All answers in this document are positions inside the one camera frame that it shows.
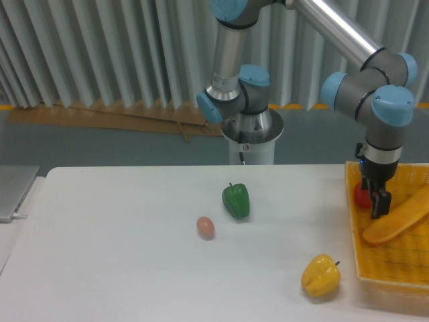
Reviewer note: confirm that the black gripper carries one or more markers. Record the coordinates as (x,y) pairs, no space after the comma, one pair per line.
(378,175)

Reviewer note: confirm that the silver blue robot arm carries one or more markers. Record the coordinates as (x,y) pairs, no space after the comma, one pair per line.
(236,95)

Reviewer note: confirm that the yellow woven basket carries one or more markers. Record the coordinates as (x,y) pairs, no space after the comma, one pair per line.
(401,262)

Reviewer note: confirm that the red tomato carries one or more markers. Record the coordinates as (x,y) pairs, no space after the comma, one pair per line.
(361,197)

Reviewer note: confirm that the orange bread loaf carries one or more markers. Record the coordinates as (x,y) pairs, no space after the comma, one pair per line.
(402,217)

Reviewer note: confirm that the yellow bell pepper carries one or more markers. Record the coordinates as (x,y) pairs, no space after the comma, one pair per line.
(321,276)

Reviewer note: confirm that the green bell pepper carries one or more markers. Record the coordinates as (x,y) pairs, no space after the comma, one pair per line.
(235,198)

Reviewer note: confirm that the brown egg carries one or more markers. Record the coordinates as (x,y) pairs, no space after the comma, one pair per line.
(205,227)

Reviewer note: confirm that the brown cardboard sheet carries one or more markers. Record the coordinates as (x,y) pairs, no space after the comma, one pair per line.
(186,120)

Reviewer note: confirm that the silver laptop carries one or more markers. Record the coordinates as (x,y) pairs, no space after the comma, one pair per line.
(16,182)

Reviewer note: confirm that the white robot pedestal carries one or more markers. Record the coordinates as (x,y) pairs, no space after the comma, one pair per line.
(251,151)

